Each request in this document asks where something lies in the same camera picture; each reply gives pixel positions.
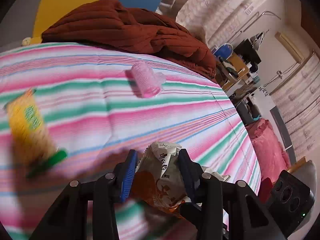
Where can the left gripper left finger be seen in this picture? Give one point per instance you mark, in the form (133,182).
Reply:
(67,216)

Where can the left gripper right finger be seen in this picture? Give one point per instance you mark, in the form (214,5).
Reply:
(223,210)

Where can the orange white snack bag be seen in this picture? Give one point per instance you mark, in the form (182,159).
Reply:
(158,180)

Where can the striped pink green tablecloth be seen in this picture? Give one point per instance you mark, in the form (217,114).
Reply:
(94,109)

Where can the pink hair roller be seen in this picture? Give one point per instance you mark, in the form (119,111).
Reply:
(148,82)

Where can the dark red quilted jacket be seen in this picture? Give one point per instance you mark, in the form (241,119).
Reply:
(107,23)

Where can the floral white curtain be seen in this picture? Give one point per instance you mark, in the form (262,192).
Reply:
(215,21)

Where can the yellow cracker packet green end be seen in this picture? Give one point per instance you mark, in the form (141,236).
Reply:
(32,143)

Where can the grey yellow blue chair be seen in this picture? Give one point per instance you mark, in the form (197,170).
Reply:
(75,2)

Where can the wall air conditioner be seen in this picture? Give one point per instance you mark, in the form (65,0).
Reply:
(290,47)

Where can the wooden desk with clutter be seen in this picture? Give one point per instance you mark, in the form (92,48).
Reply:
(238,70)

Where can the wooden chair grey seat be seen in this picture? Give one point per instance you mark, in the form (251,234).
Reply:
(306,172)

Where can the blue folding chair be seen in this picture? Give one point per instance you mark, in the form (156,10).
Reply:
(224,51)

